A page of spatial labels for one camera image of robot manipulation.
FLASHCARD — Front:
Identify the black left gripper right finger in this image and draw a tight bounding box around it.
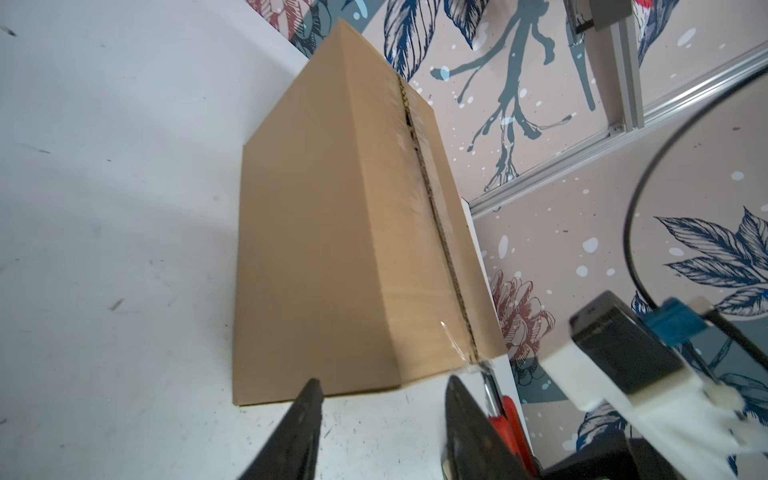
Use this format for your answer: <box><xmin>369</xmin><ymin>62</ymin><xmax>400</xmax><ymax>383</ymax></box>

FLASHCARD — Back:
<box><xmin>443</xmin><ymin>375</ymin><xmax>528</xmax><ymax>479</ymax></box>

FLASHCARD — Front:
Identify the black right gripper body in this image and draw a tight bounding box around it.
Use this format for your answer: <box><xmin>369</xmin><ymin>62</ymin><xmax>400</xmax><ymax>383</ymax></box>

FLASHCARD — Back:
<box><xmin>540</xmin><ymin>434</ymin><xmax>682</xmax><ymax>480</ymax></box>

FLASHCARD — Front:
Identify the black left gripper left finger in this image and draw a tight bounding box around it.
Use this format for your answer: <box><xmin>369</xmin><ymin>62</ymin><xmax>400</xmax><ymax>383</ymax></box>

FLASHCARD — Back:
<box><xmin>240</xmin><ymin>378</ymin><xmax>324</xmax><ymax>480</ymax></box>

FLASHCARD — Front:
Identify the red black utility knife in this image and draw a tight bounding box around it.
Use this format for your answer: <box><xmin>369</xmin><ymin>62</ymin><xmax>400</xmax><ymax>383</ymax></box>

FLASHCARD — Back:
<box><xmin>480</xmin><ymin>361</ymin><xmax>539</xmax><ymax>477</ymax></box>

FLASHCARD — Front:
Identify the brown cardboard express box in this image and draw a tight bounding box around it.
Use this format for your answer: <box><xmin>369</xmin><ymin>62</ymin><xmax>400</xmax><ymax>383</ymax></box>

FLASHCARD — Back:
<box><xmin>232</xmin><ymin>22</ymin><xmax>506</xmax><ymax>406</ymax></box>

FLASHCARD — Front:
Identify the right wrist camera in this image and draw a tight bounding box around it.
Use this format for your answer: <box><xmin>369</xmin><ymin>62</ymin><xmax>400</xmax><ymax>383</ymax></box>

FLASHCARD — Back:
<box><xmin>538</xmin><ymin>291</ymin><xmax>767</xmax><ymax>479</ymax></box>

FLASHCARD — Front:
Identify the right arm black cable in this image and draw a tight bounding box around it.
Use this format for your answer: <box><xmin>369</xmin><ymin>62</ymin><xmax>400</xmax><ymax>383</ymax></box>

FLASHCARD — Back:
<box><xmin>622</xmin><ymin>62</ymin><xmax>768</xmax><ymax>373</ymax></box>

